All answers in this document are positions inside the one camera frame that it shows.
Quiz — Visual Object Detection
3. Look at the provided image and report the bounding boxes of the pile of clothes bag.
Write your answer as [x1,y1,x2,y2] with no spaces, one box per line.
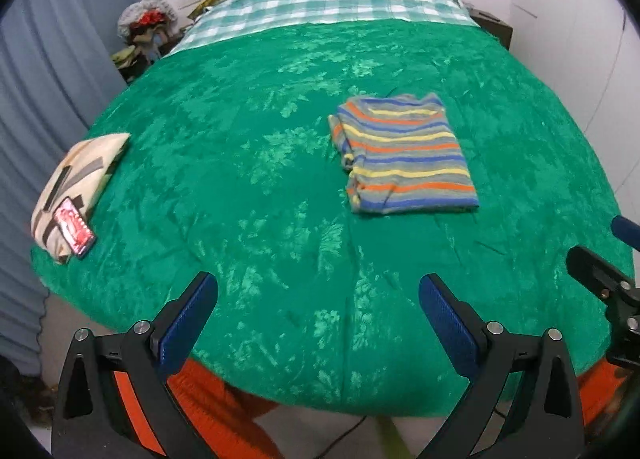
[112,0,178,83]

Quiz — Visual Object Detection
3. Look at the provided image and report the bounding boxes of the striped knit sweater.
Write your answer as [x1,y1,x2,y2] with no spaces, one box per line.
[328,93,480,216]

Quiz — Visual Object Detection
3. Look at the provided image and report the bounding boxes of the black cable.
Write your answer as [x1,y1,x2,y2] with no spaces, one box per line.
[311,414,369,459]

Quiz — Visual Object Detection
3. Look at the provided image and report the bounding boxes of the green white checkered blanket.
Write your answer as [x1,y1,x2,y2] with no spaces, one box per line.
[171,0,476,54]

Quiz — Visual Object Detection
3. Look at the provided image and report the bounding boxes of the orange trousers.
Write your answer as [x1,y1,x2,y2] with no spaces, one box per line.
[112,357,629,459]

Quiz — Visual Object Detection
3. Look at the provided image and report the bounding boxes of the red smartphone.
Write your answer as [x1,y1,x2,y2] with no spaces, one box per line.
[53,197,96,259]

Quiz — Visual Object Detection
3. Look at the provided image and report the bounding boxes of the blue grey curtain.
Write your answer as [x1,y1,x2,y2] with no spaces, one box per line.
[1,0,137,377]

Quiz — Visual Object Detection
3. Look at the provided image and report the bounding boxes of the dark bedside table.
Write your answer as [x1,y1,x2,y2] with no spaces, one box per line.
[468,8,513,50]

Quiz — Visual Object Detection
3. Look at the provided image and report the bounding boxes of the green floral bedspread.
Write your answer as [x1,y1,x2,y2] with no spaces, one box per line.
[32,20,634,416]

